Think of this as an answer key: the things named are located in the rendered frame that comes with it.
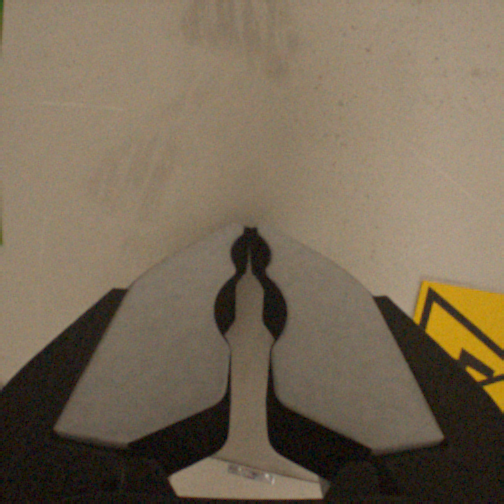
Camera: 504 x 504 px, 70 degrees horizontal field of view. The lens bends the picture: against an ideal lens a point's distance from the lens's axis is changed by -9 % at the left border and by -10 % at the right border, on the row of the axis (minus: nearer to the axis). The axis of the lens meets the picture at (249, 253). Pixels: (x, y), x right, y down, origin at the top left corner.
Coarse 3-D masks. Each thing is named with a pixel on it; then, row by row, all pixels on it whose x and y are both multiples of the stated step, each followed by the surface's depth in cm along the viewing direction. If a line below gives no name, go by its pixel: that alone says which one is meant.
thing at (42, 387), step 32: (96, 320) 8; (64, 352) 7; (32, 384) 6; (64, 384) 6; (0, 416) 6; (32, 416) 6; (0, 448) 5; (32, 448) 5; (64, 448) 5; (96, 448) 6; (0, 480) 5; (32, 480) 5; (64, 480) 5; (96, 480) 5
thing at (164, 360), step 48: (240, 240) 11; (144, 288) 9; (192, 288) 9; (144, 336) 8; (192, 336) 8; (96, 384) 6; (144, 384) 7; (192, 384) 7; (96, 432) 6; (144, 432) 6; (192, 432) 6
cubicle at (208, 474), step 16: (0, 384) 44; (208, 464) 38; (224, 464) 38; (176, 480) 40; (192, 480) 40; (208, 480) 39; (224, 480) 38; (240, 480) 38; (256, 480) 37; (272, 480) 37; (288, 480) 36; (192, 496) 40; (208, 496) 40; (224, 496) 39; (240, 496) 39; (256, 496) 38; (272, 496) 37; (288, 496) 37; (304, 496) 37; (320, 496) 36
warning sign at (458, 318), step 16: (432, 288) 13; (448, 288) 13; (464, 288) 12; (432, 304) 13; (448, 304) 13; (464, 304) 13; (480, 304) 12; (496, 304) 12; (416, 320) 13; (432, 320) 13; (448, 320) 13; (464, 320) 13; (480, 320) 13; (496, 320) 12; (432, 336) 13; (448, 336) 13; (464, 336) 13; (480, 336) 13; (496, 336) 12; (448, 352) 13; (464, 352) 13; (480, 352) 13; (496, 352) 13; (480, 368) 13; (496, 368) 13; (496, 384) 13; (496, 400) 13
